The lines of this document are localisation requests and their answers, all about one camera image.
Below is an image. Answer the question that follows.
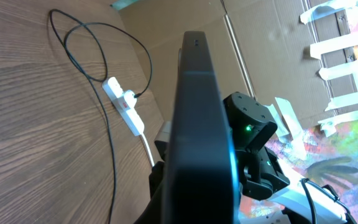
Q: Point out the white power strip cord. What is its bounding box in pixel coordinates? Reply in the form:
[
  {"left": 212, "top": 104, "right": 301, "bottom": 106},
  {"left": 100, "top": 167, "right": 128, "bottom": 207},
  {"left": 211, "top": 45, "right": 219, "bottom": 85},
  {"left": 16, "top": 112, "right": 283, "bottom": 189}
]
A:
[{"left": 140, "top": 133, "right": 155, "bottom": 168}]

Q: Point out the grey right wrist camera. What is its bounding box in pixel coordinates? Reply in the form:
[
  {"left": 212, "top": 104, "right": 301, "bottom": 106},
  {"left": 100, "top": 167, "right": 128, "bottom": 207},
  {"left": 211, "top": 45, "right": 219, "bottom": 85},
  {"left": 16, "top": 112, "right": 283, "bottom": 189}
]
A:
[{"left": 154, "top": 121, "right": 172, "bottom": 160}]

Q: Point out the cardboard wall panel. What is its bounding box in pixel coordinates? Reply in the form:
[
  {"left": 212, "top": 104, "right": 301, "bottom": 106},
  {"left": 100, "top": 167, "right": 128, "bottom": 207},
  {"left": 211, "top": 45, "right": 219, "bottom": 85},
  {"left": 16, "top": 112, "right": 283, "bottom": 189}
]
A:
[{"left": 119, "top": 0, "right": 358, "bottom": 128}]

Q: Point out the Samsung Galaxy smartphone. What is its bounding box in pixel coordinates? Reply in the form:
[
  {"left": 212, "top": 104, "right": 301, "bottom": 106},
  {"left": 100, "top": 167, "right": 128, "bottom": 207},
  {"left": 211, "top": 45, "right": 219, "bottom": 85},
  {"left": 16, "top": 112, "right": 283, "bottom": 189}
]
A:
[{"left": 162, "top": 31, "right": 239, "bottom": 223}]

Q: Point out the black charger cable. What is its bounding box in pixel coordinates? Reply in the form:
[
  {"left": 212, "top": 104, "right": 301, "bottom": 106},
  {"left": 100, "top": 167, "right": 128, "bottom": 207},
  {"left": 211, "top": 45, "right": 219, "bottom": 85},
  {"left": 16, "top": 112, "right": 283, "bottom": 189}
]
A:
[{"left": 48, "top": 8, "right": 154, "bottom": 224}]

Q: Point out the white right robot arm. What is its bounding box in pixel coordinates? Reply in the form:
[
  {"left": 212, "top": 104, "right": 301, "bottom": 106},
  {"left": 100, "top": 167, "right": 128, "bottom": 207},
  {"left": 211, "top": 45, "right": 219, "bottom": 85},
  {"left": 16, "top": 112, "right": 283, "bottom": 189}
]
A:
[{"left": 223, "top": 92, "right": 355, "bottom": 224}]

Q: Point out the white charger plug adapter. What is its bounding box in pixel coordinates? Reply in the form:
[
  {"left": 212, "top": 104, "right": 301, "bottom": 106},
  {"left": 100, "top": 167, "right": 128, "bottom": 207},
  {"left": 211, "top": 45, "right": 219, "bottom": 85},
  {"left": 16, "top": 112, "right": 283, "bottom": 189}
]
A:
[{"left": 120, "top": 90, "right": 137, "bottom": 111}]

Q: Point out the white power strip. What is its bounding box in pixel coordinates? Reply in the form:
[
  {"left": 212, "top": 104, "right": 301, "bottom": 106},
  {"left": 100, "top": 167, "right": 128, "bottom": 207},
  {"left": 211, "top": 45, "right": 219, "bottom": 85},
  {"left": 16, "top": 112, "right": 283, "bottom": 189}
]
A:
[{"left": 102, "top": 77, "right": 145, "bottom": 136}]

